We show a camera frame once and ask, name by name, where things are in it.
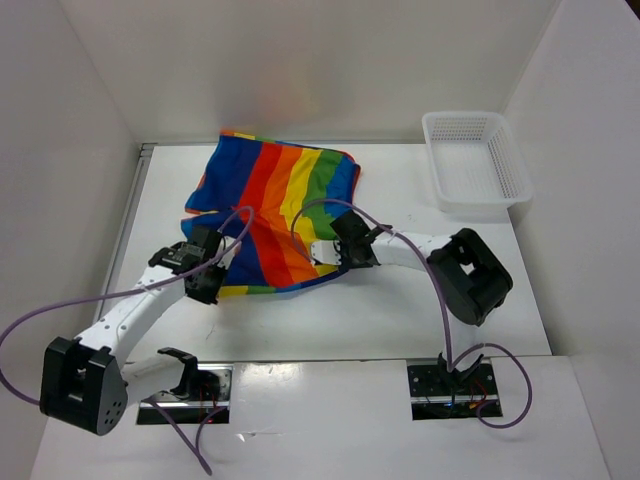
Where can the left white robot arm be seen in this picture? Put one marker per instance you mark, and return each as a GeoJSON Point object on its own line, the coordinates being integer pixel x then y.
{"type": "Point", "coordinates": [89, 381]}

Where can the white plastic basket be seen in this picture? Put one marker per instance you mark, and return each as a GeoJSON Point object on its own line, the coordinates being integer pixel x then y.
{"type": "Point", "coordinates": [476, 164]}

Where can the rainbow striped shorts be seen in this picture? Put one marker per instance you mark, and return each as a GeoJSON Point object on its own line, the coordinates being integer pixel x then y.
{"type": "Point", "coordinates": [285, 196]}

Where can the aluminium table edge rail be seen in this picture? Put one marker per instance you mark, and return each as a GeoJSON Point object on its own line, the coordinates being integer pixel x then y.
{"type": "Point", "coordinates": [109, 217]}

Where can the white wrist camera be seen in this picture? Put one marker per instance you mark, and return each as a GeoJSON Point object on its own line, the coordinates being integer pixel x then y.
{"type": "Point", "coordinates": [229, 249]}
{"type": "Point", "coordinates": [328, 252]}

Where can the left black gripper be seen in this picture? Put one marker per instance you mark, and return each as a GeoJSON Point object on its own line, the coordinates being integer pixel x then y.
{"type": "Point", "coordinates": [209, 297]}

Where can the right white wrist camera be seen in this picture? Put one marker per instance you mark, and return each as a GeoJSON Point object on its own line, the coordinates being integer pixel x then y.
{"type": "Point", "coordinates": [328, 252]}

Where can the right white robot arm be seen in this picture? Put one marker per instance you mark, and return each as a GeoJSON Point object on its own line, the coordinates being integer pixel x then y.
{"type": "Point", "coordinates": [470, 282]}

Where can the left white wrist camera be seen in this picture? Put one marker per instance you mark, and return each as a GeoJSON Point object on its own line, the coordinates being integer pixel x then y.
{"type": "Point", "coordinates": [229, 249]}

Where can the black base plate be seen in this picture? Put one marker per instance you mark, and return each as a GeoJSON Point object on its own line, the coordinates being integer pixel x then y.
{"type": "Point", "coordinates": [432, 397]}
{"type": "Point", "coordinates": [208, 401]}

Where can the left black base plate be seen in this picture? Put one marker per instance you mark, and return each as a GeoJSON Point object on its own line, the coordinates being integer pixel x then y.
{"type": "Point", "coordinates": [208, 401]}

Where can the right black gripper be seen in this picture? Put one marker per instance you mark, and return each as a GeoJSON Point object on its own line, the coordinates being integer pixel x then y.
{"type": "Point", "coordinates": [346, 264]}

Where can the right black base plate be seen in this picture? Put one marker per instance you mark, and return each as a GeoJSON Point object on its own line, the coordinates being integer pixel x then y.
{"type": "Point", "coordinates": [432, 397]}

